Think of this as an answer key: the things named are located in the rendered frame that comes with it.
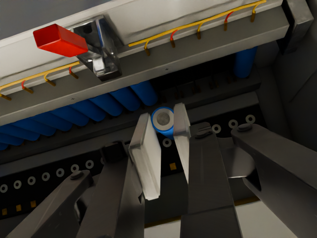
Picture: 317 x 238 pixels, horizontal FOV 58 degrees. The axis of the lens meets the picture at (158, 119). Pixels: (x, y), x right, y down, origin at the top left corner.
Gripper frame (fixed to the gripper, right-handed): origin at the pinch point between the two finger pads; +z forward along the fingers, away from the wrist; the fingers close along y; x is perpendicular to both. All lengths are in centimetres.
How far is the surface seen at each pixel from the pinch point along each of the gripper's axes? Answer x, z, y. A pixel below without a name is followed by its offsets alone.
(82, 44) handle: 6.8, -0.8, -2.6
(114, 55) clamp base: 5.9, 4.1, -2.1
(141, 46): 6.1, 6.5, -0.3
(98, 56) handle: 6.2, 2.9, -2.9
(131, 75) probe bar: 4.2, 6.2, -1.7
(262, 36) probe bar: 4.1, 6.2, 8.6
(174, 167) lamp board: -8.0, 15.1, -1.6
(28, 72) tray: 6.8, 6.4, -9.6
